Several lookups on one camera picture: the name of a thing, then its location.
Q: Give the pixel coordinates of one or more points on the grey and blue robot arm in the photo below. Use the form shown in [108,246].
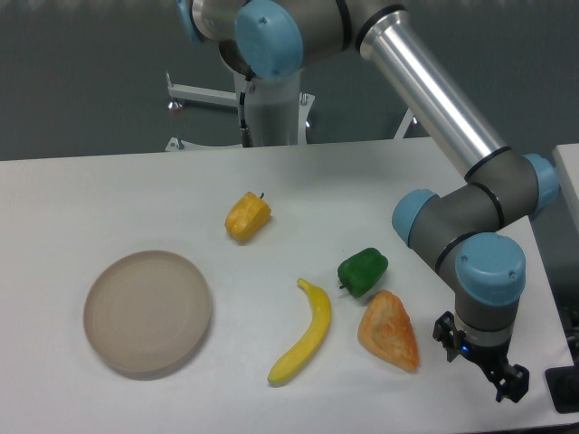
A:
[457,235]

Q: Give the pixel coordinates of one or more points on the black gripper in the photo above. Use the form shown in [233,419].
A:
[488,350]

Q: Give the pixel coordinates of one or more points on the beige round plate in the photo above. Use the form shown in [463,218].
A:
[146,314]

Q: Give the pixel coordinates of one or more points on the orange triangular pastry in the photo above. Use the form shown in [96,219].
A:
[386,331]

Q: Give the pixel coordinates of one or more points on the white robot stand frame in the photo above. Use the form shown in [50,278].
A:
[269,113]

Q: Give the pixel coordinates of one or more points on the yellow banana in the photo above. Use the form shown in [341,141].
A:
[293,361]

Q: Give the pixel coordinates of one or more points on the yellow bell pepper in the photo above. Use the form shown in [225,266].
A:
[247,217]

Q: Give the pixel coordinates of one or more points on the green bell pepper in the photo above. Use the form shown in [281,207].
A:
[360,273]

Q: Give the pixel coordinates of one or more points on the black device at right edge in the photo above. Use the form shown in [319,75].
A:
[562,383]

